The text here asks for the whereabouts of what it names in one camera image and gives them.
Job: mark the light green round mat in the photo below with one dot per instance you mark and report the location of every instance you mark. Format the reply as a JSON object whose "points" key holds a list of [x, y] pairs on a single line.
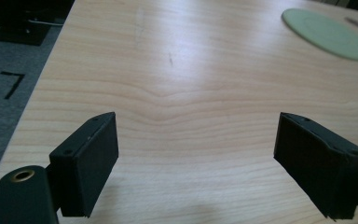
{"points": [[326, 32]]}

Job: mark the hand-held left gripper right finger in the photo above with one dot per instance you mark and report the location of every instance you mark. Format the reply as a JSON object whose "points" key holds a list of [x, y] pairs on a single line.
{"points": [[317, 161]]}

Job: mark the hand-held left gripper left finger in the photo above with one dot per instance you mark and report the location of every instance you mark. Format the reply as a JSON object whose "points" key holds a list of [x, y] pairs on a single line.
{"points": [[84, 168]]}

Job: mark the black equipment base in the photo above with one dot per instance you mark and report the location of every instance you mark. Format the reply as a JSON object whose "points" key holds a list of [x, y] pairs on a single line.
{"points": [[18, 21]]}

